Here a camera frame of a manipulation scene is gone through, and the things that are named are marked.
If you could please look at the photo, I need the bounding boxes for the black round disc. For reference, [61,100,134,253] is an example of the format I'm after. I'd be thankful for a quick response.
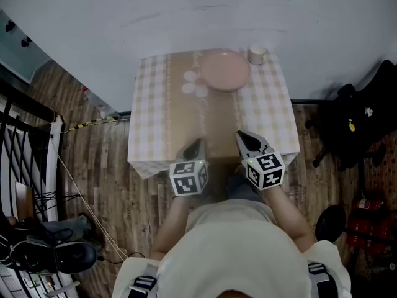
[314,204,347,243]

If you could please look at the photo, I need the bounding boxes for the person's left forearm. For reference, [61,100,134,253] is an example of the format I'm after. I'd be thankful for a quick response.
[151,193,200,261]

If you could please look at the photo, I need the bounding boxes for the black metal railing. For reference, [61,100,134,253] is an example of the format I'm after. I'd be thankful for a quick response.
[0,82,66,224]

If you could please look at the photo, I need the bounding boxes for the yellow black striped tape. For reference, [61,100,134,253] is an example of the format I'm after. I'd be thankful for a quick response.
[68,115,116,132]

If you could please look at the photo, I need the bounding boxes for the pink plate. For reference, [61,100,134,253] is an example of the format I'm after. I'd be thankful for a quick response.
[200,52,251,93]

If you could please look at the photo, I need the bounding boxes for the black cable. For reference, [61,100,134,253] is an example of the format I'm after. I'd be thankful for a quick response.
[96,251,147,265]

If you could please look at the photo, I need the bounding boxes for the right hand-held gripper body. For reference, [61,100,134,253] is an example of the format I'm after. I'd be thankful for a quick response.
[235,130,286,191]

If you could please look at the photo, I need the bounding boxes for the pale pink mug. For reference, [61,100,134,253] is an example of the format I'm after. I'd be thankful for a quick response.
[246,43,268,66]

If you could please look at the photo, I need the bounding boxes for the red fire extinguisher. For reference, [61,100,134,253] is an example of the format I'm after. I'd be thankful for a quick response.
[345,193,395,255]

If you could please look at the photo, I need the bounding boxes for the brown wooden board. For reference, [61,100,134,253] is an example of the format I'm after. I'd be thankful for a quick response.
[14,181,35,224]

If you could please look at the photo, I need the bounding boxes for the beige rope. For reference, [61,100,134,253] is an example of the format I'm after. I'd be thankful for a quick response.
[49,140,128,261]

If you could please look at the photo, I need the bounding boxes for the grey harness strap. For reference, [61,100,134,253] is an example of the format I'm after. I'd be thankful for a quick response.
[306,261,339,298]
[128,264,159,298]

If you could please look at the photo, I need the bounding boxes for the beige checked tablecloth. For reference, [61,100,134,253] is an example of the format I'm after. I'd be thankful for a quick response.
[127,48,301,180]

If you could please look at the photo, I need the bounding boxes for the black office chair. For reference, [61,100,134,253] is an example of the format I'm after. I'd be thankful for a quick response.
[305,59,397,174]

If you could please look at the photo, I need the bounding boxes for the person's right forearm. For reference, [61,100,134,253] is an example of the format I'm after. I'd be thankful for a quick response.
[262,184,318,254]

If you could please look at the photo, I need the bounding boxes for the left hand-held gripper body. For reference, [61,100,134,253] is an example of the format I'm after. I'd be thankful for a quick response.
[169,138,210,197]

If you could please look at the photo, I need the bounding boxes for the person's white shirt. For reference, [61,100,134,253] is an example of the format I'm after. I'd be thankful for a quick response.
[110,198,353,298]

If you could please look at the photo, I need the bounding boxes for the glass panel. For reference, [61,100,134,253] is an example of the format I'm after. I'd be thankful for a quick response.
[0,9,53,85]

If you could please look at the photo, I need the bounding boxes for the person's grey trousers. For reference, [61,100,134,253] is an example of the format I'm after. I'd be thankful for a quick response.
[226,165,265,203]

